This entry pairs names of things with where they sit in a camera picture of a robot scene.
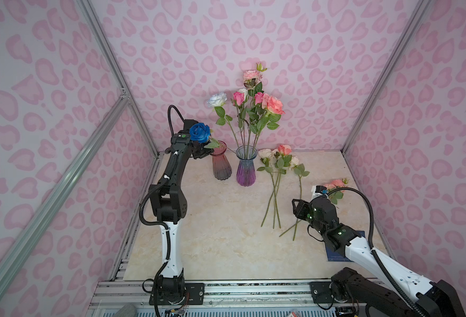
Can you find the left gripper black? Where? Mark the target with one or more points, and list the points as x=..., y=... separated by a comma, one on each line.
x=207, y=150

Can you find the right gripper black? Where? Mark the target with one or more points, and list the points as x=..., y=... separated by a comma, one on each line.
x=301, y=207

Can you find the dark blue flower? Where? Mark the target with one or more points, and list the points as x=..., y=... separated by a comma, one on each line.
x=202, y=133

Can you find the red grey glass vase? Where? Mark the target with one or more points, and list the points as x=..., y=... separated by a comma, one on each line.
x=221, y=167

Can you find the pale peach rose spray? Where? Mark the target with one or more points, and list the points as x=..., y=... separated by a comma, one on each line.
x=299, y=170

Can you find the purple blue glass vase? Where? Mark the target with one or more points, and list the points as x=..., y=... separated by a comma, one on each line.
x=245, y=175

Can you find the pale blue white rose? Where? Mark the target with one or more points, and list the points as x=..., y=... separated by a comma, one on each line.
x=218, y=102

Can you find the magenta pink rose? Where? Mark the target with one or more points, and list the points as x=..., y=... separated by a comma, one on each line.
x=236, y=97

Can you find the hot pink rose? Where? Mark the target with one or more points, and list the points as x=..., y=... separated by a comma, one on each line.
x=258, y=98

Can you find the large salmon pink rose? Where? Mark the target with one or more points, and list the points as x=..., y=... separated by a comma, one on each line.
x=264, y=116

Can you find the pink white rose with bud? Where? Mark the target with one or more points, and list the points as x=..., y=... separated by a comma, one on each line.
x=252, y=81

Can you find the small pink rose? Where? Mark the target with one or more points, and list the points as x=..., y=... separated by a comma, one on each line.
x=333, y=185

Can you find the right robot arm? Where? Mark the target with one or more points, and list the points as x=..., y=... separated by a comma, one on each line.
x=401, y=292

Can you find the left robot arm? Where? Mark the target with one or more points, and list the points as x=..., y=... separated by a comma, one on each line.
x=165, y=206

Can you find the coral pink rose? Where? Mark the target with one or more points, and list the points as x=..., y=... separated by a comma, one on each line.
x=285, y=156

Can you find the blue booklet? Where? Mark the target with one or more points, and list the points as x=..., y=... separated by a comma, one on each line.
x=337, y=241

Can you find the cream rose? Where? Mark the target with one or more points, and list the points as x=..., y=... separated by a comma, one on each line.
x=269, y=160

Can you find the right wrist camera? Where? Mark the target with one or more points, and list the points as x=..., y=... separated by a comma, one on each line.
x=319, y=191

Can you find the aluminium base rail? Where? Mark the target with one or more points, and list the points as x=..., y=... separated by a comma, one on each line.
x=306, y=297

